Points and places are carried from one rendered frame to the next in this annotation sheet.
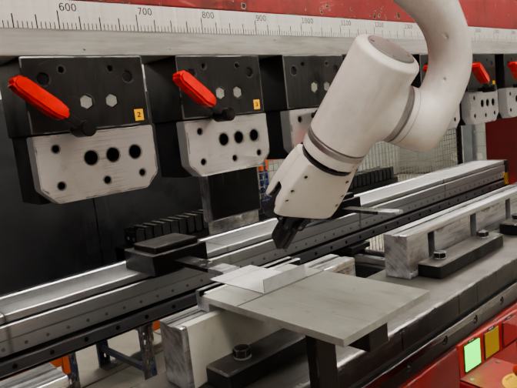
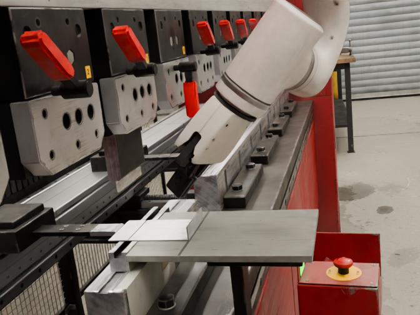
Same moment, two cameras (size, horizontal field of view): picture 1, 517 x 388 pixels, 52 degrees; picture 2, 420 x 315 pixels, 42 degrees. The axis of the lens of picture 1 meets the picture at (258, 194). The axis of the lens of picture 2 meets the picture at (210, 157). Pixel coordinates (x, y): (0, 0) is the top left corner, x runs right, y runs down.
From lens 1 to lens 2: 0.40 m
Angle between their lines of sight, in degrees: 34
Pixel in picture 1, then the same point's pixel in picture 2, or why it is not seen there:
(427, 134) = (320, 82)
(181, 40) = not seen: outside the picture
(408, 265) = (219, 200)
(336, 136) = (262, 87)
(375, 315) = (307, 234)
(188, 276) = (30, 249)
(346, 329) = (303, 249)
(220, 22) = not seen: outside the picture
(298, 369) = (210, 304)
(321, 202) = (227, 148)
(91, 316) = not seen: outside the picture
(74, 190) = (60, 159)
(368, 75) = (297, 34)
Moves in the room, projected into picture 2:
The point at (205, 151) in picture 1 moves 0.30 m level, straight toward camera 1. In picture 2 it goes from (127, 107) to (297, 120)
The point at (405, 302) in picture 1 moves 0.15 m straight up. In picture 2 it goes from (314, 220) to (307, 124)
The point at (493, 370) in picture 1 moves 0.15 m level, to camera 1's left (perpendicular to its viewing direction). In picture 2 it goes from (315, 269) to (261, 294)
